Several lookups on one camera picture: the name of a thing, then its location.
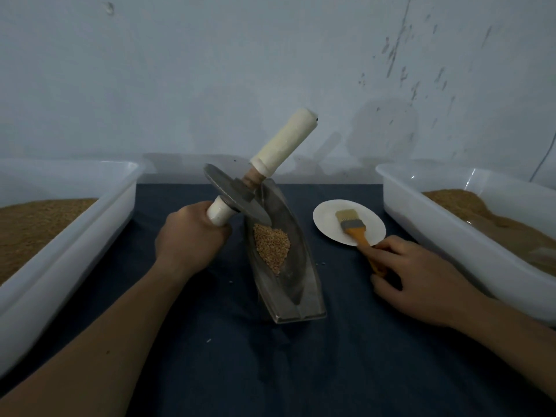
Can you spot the person's left forearm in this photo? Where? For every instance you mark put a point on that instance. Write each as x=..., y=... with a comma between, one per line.
x=87, y=360

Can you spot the white plastic tray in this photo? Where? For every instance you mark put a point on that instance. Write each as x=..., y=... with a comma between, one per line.
x=78, y=252
x=452, y=247

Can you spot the small ground grain portion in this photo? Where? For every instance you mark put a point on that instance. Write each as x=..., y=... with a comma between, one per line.
x=272, y=245

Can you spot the white round plate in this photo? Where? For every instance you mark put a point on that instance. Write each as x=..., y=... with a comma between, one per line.
x=330, y=223

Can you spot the boat-shaped metal grinding trough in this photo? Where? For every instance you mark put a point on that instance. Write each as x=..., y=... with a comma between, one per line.
x=295, y=286

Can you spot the person's left hand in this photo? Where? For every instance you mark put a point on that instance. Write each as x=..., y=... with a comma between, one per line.
x=187, y=239

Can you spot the dark blue tablecloth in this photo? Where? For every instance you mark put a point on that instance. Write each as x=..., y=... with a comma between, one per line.
x=287, y=369

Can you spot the person's right hand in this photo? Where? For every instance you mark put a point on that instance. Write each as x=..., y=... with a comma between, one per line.
x=426, y=286

